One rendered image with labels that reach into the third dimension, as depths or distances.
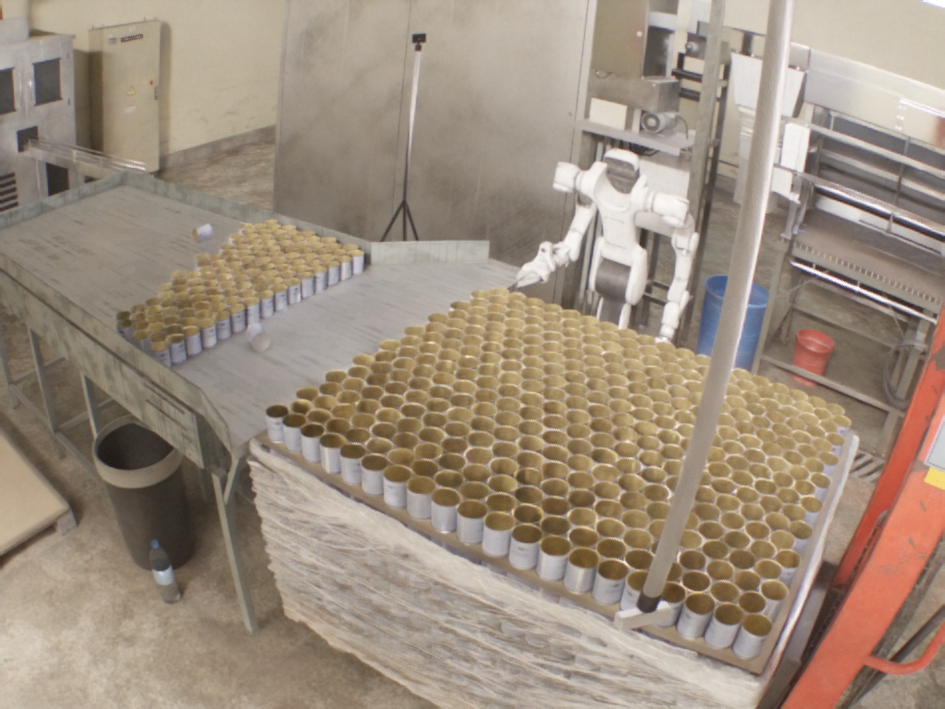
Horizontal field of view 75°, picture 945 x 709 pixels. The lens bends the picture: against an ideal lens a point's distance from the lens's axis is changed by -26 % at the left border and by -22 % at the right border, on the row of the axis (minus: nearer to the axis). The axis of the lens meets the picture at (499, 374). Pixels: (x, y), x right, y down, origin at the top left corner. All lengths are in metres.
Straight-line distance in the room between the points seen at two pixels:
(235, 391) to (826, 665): 1.83
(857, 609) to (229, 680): 2.17
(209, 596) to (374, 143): 3.19
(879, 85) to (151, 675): 4.41
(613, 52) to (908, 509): 2.91
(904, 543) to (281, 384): 1.80
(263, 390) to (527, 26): 2.76
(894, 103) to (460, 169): 2.68
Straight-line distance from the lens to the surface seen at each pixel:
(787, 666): 1.92
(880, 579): 1.61
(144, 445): 3.31
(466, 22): 4.61
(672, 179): 4.42
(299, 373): 2.42
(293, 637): 3.00
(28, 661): 3.18
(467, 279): 3.07
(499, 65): 4.49
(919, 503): 1.49
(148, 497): 3.01
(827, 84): 4.19
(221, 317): 2.68
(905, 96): 4.17
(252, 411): 2.26
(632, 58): 3.82
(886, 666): 1.78
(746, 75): 4.33
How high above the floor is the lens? 2.31
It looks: 30 degrees down
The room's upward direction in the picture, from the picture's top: 6 degrees clockwise
